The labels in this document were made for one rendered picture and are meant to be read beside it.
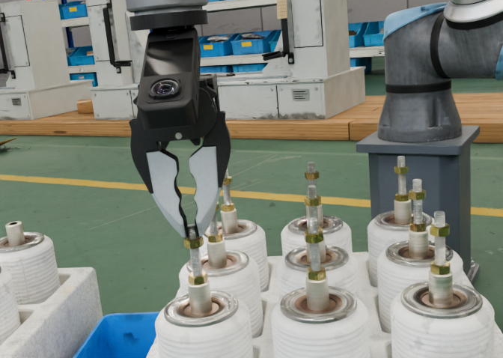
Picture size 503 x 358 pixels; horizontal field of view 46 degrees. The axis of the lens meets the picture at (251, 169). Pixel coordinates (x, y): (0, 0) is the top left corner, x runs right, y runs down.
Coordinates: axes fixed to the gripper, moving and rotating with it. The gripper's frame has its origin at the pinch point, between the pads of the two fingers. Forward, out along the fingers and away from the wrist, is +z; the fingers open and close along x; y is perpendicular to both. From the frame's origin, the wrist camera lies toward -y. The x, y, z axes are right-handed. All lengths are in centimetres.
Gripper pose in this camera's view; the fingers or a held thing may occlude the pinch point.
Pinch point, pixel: (191, 225)
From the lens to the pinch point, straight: 58.3
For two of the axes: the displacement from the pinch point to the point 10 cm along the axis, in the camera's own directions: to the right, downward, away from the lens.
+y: 0.0, -2.4, 9.7
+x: -10.0, 0.9, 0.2
